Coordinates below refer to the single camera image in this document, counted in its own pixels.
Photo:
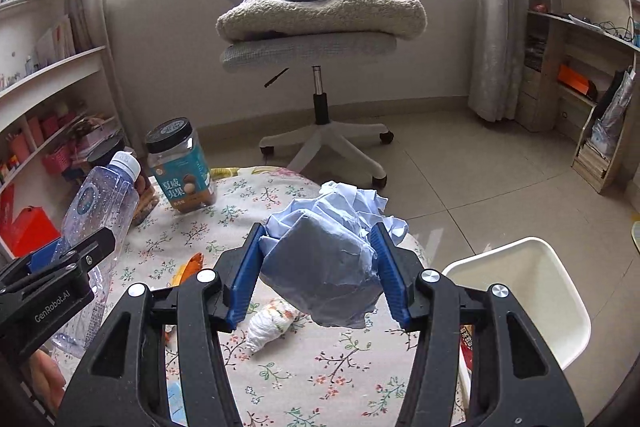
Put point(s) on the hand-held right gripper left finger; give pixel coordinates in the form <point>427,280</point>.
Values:
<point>245,279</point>

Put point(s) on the light blue carton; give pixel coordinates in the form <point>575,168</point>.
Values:
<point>175,402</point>

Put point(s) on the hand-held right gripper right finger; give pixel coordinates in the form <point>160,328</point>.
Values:
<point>392,279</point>

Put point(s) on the white bookshelf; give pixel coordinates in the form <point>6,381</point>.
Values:
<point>50,72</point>

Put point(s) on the red box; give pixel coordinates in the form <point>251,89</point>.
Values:
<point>25,229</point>

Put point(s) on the wooden desk with shelves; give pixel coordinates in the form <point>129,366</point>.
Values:
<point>550,37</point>

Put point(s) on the teal label nut jar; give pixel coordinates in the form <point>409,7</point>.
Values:
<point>180,177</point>

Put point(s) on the person's left hand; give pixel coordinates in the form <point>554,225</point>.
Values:
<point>50,377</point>

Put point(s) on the patterned grey curtain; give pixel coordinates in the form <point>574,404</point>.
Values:
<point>92,7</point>
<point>497,7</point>

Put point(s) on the pink storage basket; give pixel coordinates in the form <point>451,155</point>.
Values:
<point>57,157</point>

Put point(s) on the orange wrapper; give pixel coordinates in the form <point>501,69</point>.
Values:
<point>192,264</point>

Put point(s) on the blue paper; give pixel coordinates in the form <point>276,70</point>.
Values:
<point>320,267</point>

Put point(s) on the white trash bin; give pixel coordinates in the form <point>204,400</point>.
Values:
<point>525,277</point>

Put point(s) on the purple label nut jar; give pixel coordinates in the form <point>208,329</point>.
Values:
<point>147,199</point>

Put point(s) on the beige fleece blanket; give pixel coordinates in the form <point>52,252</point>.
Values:
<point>325,14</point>

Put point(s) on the white tissue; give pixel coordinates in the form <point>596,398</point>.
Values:
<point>265,327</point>

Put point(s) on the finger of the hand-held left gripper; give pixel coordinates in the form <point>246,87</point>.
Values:
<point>92,247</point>

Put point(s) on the grey office chair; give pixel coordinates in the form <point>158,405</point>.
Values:
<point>320,52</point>

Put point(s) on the orange box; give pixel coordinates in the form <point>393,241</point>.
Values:
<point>572,79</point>

